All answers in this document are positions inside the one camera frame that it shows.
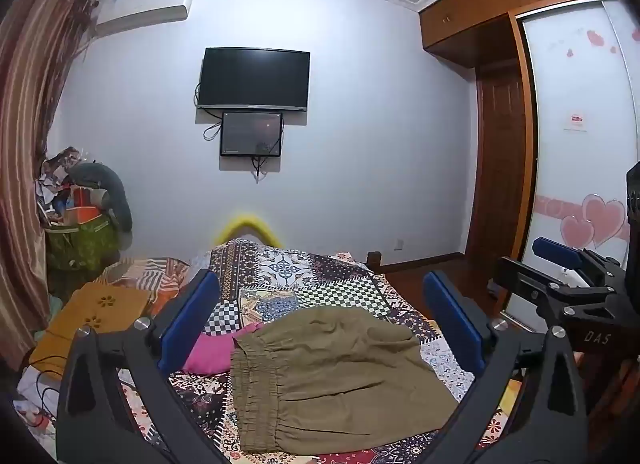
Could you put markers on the mustard cloth with flower cutouts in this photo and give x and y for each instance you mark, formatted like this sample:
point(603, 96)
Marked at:
point(100, 314)

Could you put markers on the white air conditioner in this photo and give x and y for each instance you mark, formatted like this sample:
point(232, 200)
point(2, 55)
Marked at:
point(145, 6)

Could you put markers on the olive green pants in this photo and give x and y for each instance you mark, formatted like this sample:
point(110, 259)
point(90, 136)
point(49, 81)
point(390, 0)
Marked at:
point(340, 379)

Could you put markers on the brown wooden door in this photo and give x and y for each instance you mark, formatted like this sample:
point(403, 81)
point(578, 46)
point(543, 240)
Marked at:
point(500, 159)

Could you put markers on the pink cloth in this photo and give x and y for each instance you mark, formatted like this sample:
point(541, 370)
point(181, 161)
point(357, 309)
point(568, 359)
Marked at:
point(215, 351)

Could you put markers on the wooden bedpost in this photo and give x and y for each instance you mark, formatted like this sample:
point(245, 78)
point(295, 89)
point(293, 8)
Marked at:
point(374, 260)

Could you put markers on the small black monitor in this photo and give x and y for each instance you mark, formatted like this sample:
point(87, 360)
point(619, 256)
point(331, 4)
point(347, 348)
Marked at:
point(250, 134)

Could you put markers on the wooden overhead cabinet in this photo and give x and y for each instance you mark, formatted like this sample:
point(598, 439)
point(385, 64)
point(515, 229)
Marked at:
point(475, 9)

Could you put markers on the orange striped cloth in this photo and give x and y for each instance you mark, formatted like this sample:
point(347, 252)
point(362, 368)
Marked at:
point(150, 274)

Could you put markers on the striped brown curtain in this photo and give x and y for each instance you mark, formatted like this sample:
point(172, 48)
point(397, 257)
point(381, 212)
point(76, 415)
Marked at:
point(25, 144)

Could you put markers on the red white sticker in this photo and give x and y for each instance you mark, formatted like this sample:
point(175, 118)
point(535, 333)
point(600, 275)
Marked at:
point(576, 122)

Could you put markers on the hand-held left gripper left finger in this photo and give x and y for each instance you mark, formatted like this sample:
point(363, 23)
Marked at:
point(192, 314)

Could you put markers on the black wall television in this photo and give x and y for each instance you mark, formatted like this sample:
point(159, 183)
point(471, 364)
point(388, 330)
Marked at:
point(252, 76)

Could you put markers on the patchwork printed blanket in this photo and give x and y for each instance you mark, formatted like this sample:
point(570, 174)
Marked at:
point(325, 279)

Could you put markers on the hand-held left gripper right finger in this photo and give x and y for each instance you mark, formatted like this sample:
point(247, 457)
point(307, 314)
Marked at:
point(452, 314)

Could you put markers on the green patterned bag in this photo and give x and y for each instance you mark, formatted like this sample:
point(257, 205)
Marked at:
point(82, 244)

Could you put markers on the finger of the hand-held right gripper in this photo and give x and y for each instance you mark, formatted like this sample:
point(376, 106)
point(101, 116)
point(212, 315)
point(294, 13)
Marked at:
point(555, 251)
point(525, 286)

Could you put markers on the white printed cloth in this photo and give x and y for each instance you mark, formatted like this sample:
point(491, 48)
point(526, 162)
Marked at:
point(35, 394)

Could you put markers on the pile of clutter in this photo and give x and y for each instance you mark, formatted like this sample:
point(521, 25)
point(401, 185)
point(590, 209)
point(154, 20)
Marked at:
point(57, 179)

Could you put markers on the yellow plush pillow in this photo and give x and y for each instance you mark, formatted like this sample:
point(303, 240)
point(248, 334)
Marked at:
point(245, 219)

